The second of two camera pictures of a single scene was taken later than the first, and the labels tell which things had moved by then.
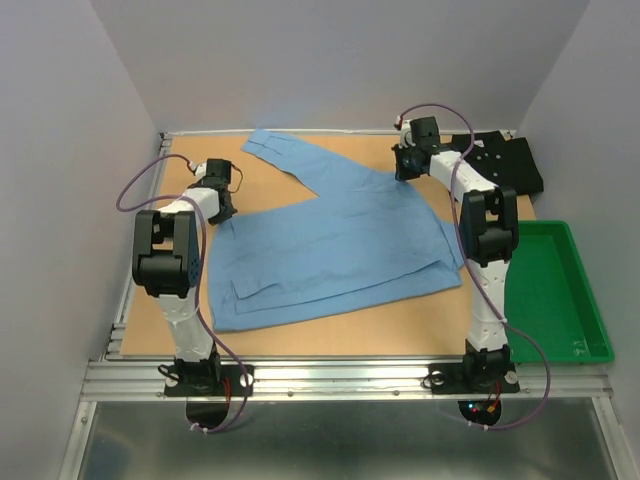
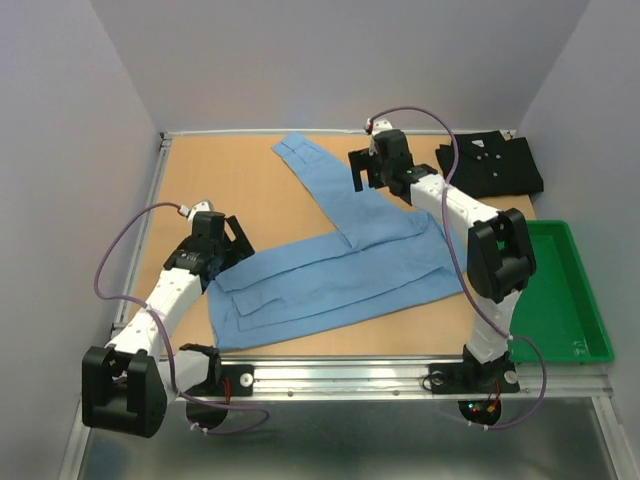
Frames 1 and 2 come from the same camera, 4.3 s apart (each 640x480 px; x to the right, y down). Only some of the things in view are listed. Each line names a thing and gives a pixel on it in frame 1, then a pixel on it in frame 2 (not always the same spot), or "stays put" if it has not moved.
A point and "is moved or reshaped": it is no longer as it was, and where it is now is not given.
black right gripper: [404, 173] -> [362, 160]
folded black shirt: [504, 163] stays put
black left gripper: [223, 215] -> [239, 249]
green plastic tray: [551, 295] stays put
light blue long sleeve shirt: [362, 240] is moved or reshaped
